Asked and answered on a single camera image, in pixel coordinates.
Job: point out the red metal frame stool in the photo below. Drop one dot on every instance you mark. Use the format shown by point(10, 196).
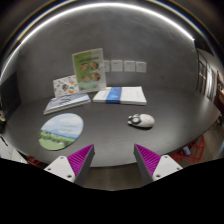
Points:
point(196, 150)

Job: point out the round landscape-print mouse pad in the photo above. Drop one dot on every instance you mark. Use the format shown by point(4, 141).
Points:
point(60, 131)

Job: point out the grey striped book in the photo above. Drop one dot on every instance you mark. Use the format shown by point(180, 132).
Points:
point(66, 102)

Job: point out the white panda-print computer mouse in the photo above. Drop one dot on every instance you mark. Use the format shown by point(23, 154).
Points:
point(144, 120)

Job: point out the white book with blue band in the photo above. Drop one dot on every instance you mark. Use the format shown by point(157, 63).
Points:
point(128, 95)

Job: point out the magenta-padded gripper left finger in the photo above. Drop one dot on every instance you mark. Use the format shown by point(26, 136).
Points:
point(60, 166)

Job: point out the green food leaflet stand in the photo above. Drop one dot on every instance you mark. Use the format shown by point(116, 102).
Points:
point(89, 70)

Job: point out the white colourful sticker card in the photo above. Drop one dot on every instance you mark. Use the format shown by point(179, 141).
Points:
point(65, 86)

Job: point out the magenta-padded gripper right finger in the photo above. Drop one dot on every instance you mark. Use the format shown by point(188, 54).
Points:
point(166, 166)

